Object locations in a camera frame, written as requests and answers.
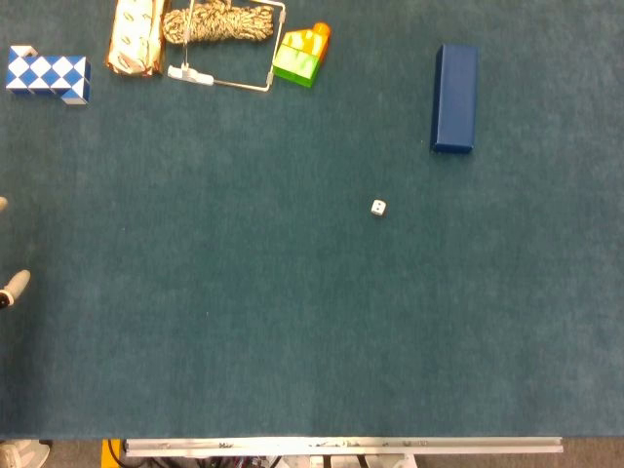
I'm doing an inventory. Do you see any green orange toy block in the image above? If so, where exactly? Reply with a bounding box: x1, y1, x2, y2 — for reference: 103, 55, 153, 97
271, 21, 332, 90

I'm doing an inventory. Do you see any dark blue rectangular box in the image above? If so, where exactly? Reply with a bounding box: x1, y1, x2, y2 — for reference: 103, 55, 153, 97
429, 43, 480, 155

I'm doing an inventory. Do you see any cream patterned wrapped package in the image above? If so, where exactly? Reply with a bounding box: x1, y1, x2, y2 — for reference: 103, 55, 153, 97
104, 0, 168, 78

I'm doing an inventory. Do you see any blue white snake puzzle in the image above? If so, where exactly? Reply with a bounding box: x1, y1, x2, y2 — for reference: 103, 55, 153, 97
5, 45, 93, 106

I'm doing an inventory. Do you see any white fan base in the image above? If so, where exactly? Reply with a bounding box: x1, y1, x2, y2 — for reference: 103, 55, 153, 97
0, 439, 53, 468

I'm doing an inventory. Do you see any white wire frame hanger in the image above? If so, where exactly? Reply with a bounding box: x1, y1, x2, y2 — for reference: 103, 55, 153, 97
167, 0, 288, 95

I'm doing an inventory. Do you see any aluminium frame rail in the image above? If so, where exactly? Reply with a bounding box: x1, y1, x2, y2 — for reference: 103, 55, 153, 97
121, 436, 565, 458

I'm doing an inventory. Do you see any braided beige rope bundle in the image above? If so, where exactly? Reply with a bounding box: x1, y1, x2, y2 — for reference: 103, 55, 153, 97
161, 0, 276, 45

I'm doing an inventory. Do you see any yellow base plate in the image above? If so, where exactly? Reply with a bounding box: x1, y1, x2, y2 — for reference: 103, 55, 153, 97
100, 439, 123, 468

